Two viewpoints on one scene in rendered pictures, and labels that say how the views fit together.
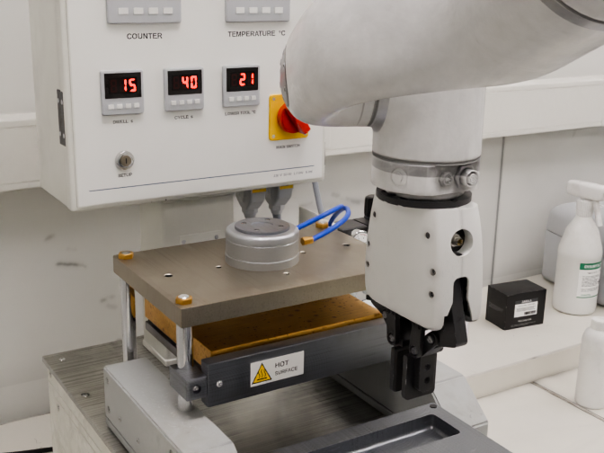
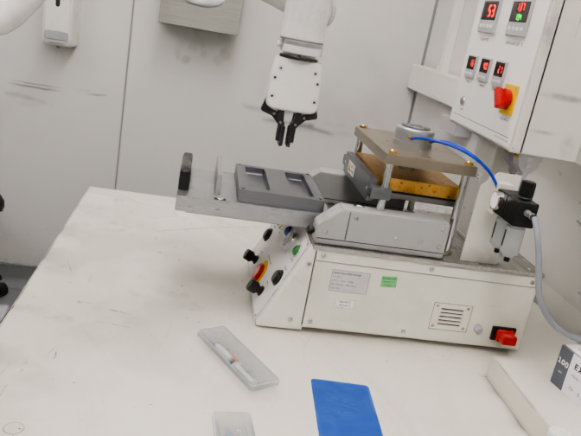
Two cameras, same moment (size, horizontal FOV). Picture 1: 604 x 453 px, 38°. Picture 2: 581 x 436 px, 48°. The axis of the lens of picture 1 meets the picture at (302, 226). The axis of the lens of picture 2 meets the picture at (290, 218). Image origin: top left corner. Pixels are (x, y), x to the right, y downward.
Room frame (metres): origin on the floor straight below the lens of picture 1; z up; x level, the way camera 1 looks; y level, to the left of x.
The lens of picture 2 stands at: (1.19, -1.26, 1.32)
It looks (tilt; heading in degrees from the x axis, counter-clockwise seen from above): 17 degrees down; 112
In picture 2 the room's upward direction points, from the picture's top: 11 degrees clockwise
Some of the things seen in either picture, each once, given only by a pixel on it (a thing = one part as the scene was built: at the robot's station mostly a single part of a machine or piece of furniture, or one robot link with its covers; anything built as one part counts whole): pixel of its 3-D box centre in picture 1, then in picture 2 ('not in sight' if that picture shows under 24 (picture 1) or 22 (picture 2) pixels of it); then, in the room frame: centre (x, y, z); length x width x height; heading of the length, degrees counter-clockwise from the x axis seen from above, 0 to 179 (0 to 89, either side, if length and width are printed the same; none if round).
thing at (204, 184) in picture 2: not in sight; (252, 189); (0.63, -0.12, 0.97); 0.30 x 0.22 x 0.08; 32
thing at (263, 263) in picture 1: (263, 270); (426, 161); (0.92, 0.04, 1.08); 0.31 x 0.24 x 0.13; 122
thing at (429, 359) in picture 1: (429, 364); (276, 127); (0.65, -0.11, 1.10); 0.03 x 0.03 x 0.07; 32
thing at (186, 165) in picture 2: not in sight; (186, 169); (0.51, -0.19, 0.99); 0.15 x 0.02 x 0.04; 122
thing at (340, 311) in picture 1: (268, 296); (407, 166); (0.89, 0.03, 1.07); 0.22 x 0.17 x 0.10; 122
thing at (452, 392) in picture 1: (401, 381); (376, 228); (0.90, -0.12, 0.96); 0.26 x 0.05 x 0.07; 32
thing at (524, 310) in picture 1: (515, 304); not in sight; (1.50, -0.40, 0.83); 0.09 x 0.06 x 0.07; 115
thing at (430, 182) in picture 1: (426, 172); (299, 48); (0.66, -0.10, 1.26); 0.09 x 0.08 x 0.03; 32
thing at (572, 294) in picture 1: (581, 247); not in sight; (1.57, -0.53, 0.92); 0.09 x 0.08 x 0.25; 39
